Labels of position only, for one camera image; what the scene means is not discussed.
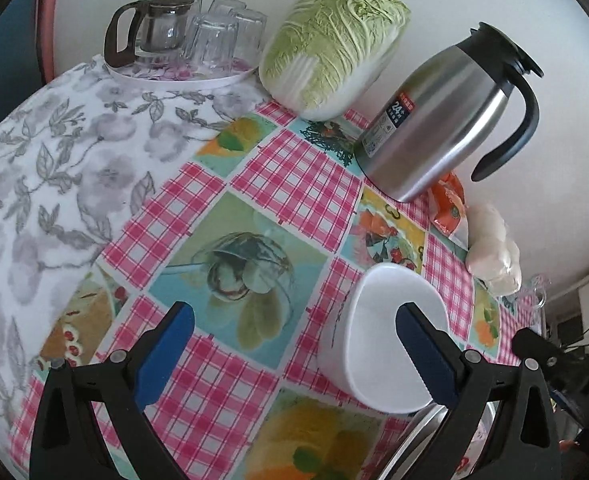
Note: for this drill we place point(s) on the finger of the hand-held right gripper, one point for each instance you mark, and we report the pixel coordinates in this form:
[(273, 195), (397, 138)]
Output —
[(532, 342)]

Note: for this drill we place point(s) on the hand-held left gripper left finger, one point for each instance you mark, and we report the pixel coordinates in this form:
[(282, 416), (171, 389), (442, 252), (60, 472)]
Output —
[(164, 355)]

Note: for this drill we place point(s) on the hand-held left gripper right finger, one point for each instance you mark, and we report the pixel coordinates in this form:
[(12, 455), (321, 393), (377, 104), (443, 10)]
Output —
[(424, 355)]

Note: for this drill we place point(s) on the large white bowl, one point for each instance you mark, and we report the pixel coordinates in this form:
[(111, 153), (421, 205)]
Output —
[(369, 330)]

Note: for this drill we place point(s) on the large steel basin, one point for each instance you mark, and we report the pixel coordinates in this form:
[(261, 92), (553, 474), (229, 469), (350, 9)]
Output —
[(412, 440)]

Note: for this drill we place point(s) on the clear glass mug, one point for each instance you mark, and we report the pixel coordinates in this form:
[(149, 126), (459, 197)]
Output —
[(534, 292)]

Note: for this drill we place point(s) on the bag of white buns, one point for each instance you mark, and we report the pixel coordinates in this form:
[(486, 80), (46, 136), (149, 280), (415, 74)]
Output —
[(494, 255)]

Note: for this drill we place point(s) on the orange snack packet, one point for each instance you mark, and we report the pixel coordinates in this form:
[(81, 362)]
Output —
[(447, 205)]

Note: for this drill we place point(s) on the pink checked picture tablecloth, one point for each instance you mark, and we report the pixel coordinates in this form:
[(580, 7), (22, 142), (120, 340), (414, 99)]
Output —
[(284, 180)]

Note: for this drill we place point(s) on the grey floral tablecloth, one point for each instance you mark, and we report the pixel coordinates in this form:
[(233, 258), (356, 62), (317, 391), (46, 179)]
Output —
[(49, 170)]

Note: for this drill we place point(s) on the stainless steel thermos jug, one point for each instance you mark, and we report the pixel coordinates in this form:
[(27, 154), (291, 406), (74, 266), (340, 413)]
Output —
[(424, 125)]

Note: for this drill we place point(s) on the white floral round tray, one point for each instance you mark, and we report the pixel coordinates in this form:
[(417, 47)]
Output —
[(174, 76)]

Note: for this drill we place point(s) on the napa cabbage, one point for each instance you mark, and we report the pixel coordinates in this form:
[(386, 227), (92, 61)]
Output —
[(334, 45)]

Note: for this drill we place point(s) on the blue door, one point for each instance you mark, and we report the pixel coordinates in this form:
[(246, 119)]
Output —
[(9, 55)]

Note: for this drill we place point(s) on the pink door frame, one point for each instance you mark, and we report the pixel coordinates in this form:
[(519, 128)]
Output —
[(49, 15)]

